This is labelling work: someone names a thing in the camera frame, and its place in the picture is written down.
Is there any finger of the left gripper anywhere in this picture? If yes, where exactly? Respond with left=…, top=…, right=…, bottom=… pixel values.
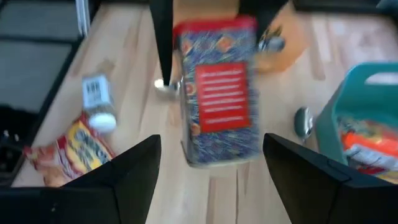
left=149, top=0, right=174, bottom=86
left=239, top=0, right=290, bottom=35

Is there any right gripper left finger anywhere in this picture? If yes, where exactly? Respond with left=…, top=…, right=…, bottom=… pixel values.
left=0, top=134, right=162, bottom=224

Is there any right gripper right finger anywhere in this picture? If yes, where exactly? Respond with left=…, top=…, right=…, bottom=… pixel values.
left=262, top=133, right=398, bottom=224

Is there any silver spoon with green handle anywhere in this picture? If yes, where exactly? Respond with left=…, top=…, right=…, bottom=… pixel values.
left=257, top=27, right=286, bottom=53

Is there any orange plastic tray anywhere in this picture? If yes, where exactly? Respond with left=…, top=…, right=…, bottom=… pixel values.
left=254, top=2, right=307, bottom=74

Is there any plain silver spoon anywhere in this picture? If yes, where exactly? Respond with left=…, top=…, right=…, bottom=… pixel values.
left=154, top=77, right=182, bottom=100

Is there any spice jar with white lid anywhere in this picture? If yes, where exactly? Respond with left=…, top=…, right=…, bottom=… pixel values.
left=81, top=73, right=118, bottom=133

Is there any green plastic bin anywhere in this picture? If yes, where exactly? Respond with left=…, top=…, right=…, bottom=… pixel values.
left=315, top=62, right=398, bottom=184

